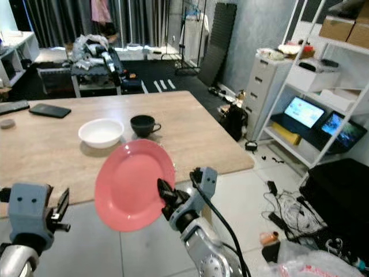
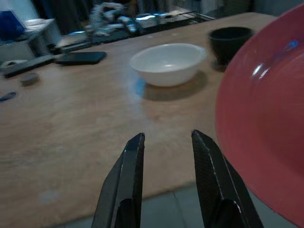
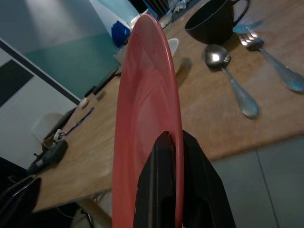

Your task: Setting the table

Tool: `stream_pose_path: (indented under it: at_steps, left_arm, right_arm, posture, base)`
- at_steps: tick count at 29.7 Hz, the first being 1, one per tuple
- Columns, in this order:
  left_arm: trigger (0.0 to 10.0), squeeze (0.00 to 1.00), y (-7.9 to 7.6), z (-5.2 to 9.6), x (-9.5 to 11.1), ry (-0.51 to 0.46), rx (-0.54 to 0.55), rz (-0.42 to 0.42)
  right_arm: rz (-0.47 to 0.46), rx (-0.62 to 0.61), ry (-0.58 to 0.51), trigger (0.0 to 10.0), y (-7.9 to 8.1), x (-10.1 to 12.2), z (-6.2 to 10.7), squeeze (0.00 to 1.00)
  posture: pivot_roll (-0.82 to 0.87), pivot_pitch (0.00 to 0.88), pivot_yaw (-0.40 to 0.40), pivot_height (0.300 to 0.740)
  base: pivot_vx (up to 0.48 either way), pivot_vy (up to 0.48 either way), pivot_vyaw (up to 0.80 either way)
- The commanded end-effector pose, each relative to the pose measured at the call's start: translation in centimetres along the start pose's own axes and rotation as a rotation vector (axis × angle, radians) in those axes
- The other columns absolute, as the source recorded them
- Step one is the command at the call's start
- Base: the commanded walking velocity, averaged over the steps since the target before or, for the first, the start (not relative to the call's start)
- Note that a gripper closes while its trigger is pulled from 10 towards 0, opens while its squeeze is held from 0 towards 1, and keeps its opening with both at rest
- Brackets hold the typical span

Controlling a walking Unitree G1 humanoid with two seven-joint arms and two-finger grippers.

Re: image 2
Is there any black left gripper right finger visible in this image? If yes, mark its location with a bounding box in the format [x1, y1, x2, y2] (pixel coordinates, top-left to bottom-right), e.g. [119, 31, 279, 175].
[191, 129, 265, 228]

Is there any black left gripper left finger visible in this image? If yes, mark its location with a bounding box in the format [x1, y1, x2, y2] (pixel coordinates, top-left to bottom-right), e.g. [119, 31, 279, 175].
[91, 133, 146, 228]

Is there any red plastic plate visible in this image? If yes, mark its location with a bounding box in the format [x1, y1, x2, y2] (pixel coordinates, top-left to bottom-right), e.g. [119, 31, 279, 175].
[215, 3, 304, 228]

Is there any white ceramic bowl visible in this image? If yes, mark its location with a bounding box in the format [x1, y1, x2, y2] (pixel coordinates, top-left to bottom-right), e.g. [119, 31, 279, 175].
[129, 43, 207, 87]

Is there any black smartphone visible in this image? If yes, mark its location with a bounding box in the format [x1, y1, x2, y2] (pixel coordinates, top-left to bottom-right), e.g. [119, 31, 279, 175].
[55, 51, 107, 65]

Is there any grey tape roll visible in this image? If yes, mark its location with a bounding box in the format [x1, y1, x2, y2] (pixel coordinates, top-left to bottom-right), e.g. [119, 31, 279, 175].
[20, 72, 39, 86]

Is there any black cup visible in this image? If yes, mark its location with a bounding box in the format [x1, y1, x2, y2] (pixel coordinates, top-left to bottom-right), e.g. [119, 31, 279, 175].
[208, 27, 255, 66]

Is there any black flat device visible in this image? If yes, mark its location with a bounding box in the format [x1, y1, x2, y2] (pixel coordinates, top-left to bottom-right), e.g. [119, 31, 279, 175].
[1, 55, 57, 78]

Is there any pile of clothes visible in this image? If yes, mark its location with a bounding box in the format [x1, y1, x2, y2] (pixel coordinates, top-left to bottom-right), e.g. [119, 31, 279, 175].
[86, 3, 133, 36]

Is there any white shelf unit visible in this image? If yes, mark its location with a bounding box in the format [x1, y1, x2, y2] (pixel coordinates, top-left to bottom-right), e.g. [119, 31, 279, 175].
[0, 19, 60, 62]

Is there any blue bag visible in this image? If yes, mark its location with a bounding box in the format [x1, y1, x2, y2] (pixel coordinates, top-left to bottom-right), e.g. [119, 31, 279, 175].
[0, 10, 26, 41]

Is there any blue cord loop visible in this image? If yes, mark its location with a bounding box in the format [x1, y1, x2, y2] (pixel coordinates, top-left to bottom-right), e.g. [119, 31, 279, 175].
[0, 91, 17, 103]

